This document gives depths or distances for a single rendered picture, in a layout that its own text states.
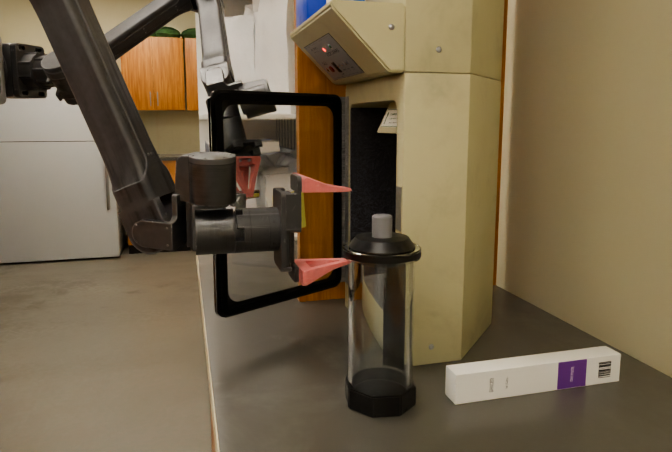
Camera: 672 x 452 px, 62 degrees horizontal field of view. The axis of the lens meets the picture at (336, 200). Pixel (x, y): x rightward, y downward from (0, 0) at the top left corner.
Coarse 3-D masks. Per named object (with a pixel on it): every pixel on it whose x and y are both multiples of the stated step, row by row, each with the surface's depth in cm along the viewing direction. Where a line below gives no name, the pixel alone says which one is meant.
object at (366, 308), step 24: (360, 264) 74; (384, 264) 72; (408, 264) 74; (360, 288) 75; (384, 288) 73; (408, 288) 75; (360, 312) 75; (384, 312) 74; (408, 312) 75; (360, 336) 75; (384, 336) 74; (408, 336) 76; (360, 360) 76; (384, 360) 75; (408, 360) 77; (360, 384) 76; (384, 384) 75; (408, 384) 77
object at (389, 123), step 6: (390, 102) 100; (390, 108) 99; (396, 108) 97; (390, 114) 98; (396, 114) 96; (384, 120) 99; (390, 120) 97; (396, 120) 96; (384, 126) 98; (390, 126) 96; (396, 126) 95; (378, 132) 100; (384, 132) 98; (390, 132) 96; (396, 132) 95
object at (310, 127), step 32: (224, 128) 95; (256, 128) 100; (288, 128) 105; (320, 128) 110; (256, 160) 101; (288, 160) 106; (320, 160) 111; (256, 192) 101; (320, 192) 112; (320, 224) 113; (256, 256) 103; (320, 256) 114; (256, 288) 104
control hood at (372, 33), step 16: (336, 0) 80; (320, 16) 87; (336, 16) 82; (352, 16) 81; (368, 16) 82; (384, 16) 82; (400, 16) 83; (304, 32) 100; (320, 32) 93; (336, 32) 87; (352, 32) 82; (368, 32) 82; (384, 32) 83; (400, 32) 83; (352, 48) 88; (368, 48) 83; (384, 48) 83; (400, 48) 84; (368, 64) 88; (384, 64) 83; (400, 64) 84; (336, 80) 110; (352, 80) 102
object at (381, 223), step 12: (372, 216) 76; (384, 216) 75; (372, 228) 76; (384, 228) 76; (360, 240) 75; (372, 240) 74; (384, 240) 74; (396, 240) 74; (408, 240) 76; (372, 252) 73; (384, 252) 73; (396, 252) 73
